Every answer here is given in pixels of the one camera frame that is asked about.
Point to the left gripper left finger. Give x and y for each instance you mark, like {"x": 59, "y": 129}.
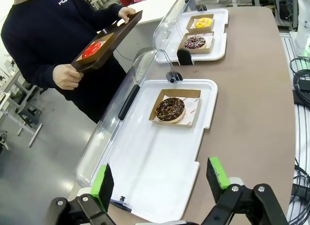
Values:
{"x": 104, "y": 186}

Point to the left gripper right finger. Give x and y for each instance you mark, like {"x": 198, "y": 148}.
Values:
{"x": 215, "y": 176}

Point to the paper liner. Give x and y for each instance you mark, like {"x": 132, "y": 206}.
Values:
{"x": 192, "y": 109}
{"x": 103, "y": 43}
{"x": 208, "y": 37}

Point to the cardboard tray of red donut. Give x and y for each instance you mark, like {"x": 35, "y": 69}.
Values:
{"x": 107, "y": 41}

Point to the dark brown serving tray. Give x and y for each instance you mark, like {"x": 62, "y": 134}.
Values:
{"x": 121, "y": 34}

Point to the person's left forearm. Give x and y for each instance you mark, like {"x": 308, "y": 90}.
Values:
{"x": 109, "y": 10}

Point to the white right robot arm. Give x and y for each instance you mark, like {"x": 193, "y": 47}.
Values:
{"x": 302, "y": 21}

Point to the person's right forearm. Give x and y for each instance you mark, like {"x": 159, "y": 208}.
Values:
{"x": 36, "y": 70}

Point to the paper liner under chocolate donut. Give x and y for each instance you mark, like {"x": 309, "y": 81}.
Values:
{"x": 192, "y": 109}

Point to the chocolate donut with gold sprinkles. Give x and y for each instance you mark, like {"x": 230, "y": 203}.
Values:
{"x": 164, "y": 113}

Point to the cardboard tray of chocolate donut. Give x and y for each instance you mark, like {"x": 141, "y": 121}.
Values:
{"x": 159, "y": 94}

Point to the cardboard tray of colourful donut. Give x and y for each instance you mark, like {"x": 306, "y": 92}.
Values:
{"x": 206, "y": 51}

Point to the chocolate donut with colourful sprinkles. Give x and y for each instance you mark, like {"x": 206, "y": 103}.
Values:
{"x": 191, "y": 44}

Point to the paper liner under colourful donut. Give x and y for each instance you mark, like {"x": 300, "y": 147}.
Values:
{"x": 208, "y": 37}

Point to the cardboard tray of yellow donut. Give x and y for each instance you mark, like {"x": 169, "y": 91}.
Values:
{"x": 203, "y": 30}

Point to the yellow glazed donut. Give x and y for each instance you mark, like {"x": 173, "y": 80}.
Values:
{"x": 201, "y": 24}

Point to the person's navy sweater torso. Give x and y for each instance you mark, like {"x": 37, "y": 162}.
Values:
{"x": 48, "y": 21}

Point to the person's right hand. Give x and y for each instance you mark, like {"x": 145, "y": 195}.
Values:
{"x": 66, "y": 76}

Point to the person's left hand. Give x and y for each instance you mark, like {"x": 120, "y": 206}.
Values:
{"x": 126, "y": 13}

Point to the clear display case lid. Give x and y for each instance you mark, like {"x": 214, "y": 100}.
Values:
{"x": 101, "y": 142}
{"x": 167, "y": 29}

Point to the white display case base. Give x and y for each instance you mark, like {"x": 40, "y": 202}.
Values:
{"x": 218, "y": 41}
{"x": 150, "y": 157}

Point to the black lid hinge cap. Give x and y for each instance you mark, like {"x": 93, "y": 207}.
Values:
{"x": 185, "y": 57}
{"x": 172, "y": 76}

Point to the black power adapter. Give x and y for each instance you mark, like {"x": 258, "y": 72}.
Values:
{"x": 304, "y": 83}

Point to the white side table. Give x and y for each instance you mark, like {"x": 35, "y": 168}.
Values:
{"x": 155, "y": 9}

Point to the white desk frame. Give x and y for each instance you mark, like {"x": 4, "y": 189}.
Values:
{"x": 32, "y": 135}

